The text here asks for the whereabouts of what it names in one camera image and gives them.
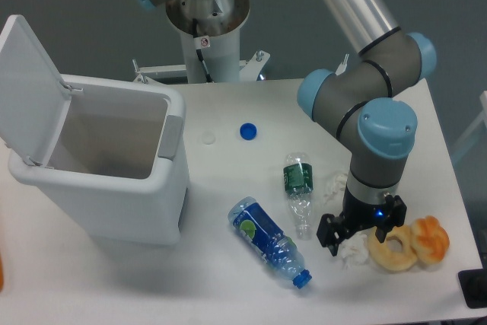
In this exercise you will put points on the blue bottle cap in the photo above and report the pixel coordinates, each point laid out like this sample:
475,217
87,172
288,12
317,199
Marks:
248,131

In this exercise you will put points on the white bottle cap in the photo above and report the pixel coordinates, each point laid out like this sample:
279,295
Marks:
208,138

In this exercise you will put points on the white trash bin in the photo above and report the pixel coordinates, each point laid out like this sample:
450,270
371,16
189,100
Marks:
108,153

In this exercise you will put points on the plain ring doughnut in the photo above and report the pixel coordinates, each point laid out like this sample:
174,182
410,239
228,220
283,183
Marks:
385,256

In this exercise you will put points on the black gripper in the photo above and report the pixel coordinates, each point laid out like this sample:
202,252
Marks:
357,216

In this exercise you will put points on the orange object at edge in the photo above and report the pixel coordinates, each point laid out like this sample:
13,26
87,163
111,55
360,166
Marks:
2,275

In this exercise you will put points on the upper crumpled white tissue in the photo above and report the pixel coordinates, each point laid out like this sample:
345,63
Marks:
335,186

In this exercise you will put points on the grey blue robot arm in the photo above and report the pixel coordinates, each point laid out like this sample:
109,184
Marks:
357,107

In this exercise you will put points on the white frame at right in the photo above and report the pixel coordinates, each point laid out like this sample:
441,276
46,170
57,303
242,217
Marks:
471,135

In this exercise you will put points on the blue label plastic bottle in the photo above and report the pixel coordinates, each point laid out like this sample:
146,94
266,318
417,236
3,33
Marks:
270,242

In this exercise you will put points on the orange glazed bun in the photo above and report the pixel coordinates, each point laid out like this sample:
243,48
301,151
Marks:
429,240

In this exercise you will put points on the black device at edge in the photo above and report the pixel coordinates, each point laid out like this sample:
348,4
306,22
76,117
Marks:
473,287

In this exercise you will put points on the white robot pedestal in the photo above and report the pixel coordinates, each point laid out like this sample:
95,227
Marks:
209,33

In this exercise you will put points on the green label crushed bottle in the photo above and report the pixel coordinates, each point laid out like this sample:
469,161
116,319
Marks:
299,187

